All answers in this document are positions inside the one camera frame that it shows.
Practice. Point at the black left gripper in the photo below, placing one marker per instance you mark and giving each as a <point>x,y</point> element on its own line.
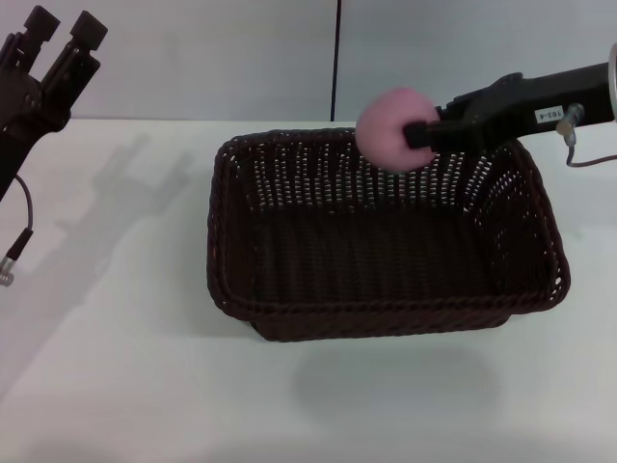
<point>19,111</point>

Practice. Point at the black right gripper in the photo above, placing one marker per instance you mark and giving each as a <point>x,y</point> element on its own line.
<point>540,106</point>

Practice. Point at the pink peach toy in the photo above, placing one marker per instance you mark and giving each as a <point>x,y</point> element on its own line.
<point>393,128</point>

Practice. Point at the dark brown woven basket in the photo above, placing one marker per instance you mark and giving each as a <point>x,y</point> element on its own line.
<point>385,260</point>

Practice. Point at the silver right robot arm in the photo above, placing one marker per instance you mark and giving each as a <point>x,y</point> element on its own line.
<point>613,82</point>

